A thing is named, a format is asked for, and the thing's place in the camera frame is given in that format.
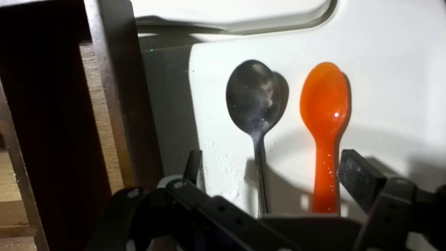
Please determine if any dark grey spoon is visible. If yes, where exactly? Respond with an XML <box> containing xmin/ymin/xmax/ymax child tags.
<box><xmin>226</xmin><ymin>59</ymin><xmax>291</xmax><ymax>218</ymax></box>

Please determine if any orange plastic spoon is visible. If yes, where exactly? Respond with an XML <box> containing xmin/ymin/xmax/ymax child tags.
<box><xmin>299</xmin><ymin>61</ymin><xmax>353</xmax><ymax>215</ymax></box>

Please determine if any brown wooden cutlery tray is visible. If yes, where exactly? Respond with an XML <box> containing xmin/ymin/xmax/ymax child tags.
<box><xmin>0</xmin><ymin>0</ymin><xmax>165</xmax><ymax>251</ymax></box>

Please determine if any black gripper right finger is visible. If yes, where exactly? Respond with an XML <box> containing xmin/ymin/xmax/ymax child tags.
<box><xmin>339</xmin><ymin>148</ymin><xmax>446</xmax><ymax>251</ymax></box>

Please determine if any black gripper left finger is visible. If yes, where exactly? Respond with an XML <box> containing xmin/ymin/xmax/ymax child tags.
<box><xmin>88</xmin><ymin>149</ymin><xmax>299</xmax><ymax>251</ymax></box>

